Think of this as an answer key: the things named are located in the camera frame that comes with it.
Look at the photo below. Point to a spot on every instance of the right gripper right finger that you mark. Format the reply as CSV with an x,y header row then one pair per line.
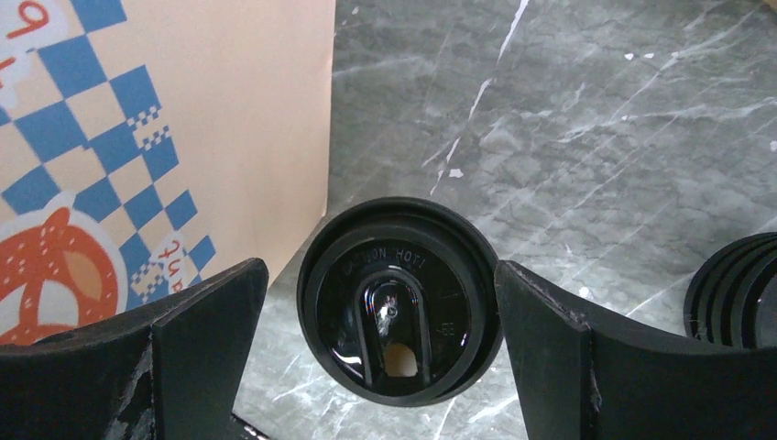
x,y
583,371

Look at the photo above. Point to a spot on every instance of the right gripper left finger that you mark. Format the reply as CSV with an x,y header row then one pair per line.
x,y
169,369

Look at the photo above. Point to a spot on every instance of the blue checkered paper bag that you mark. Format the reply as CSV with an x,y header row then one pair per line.
x,y
147,145

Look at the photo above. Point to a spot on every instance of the stack of black lids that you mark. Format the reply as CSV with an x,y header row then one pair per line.
x,y
731,299

